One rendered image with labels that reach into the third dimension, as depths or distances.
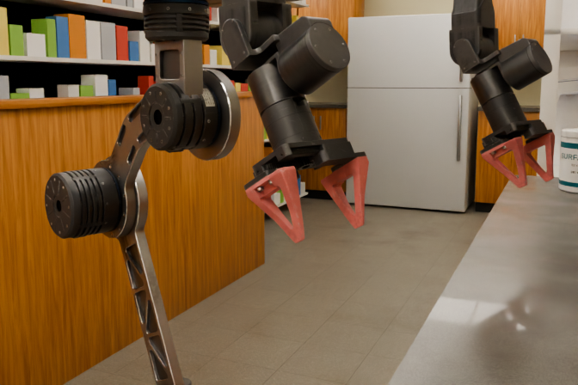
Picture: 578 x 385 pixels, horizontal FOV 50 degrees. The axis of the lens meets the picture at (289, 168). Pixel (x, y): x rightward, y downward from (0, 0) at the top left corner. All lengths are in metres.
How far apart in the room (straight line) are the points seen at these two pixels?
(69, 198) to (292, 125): 1.06
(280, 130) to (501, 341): 0.32
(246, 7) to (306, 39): 0.10
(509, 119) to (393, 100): 4.87
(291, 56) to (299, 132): 0.08
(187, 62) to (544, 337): 0.87
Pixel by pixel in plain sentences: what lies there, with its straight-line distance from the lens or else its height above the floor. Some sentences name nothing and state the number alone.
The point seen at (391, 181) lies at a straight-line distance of 6.02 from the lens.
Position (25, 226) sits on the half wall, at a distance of 2.49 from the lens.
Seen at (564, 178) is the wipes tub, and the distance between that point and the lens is 1.66.
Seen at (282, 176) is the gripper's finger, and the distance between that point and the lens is 0.64.
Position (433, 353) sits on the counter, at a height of 0.94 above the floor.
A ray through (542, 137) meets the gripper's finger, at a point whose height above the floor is 1.11.
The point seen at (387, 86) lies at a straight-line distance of 5.96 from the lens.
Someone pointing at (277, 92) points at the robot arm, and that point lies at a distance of 0.71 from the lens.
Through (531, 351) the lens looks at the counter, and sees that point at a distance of 0.69.
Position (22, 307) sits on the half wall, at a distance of 2.54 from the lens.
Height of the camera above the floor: 1.21
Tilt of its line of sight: 8 degrees down
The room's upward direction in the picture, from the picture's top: straight up
